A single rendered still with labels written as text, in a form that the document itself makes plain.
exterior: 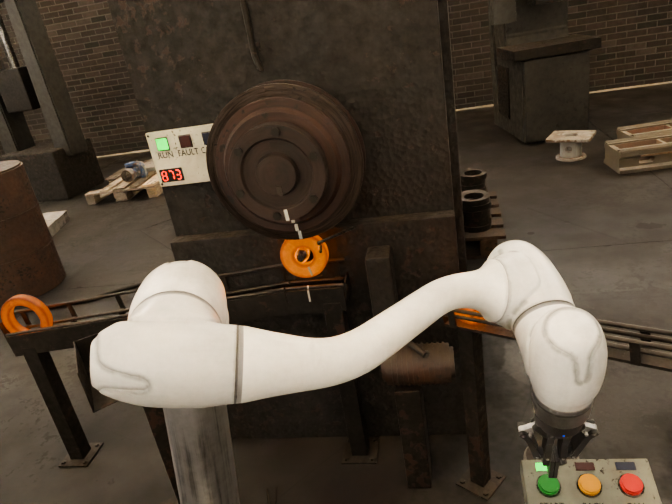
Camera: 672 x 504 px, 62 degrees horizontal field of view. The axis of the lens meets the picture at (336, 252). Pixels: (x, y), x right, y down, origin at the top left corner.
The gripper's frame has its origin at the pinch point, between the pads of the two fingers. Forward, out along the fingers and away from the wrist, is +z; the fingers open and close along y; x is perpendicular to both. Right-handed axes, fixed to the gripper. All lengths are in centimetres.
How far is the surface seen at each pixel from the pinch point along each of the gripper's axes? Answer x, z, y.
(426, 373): -46, 40, 25
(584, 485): 0.7, 8.5, -6.2
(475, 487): -30, 84, 14
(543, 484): 0.5, 8.5, 1.3
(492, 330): -49, 24, 6
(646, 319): -121, 119, -69
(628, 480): -0.2, 8.6, -14.3
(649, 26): -641, 239, -237
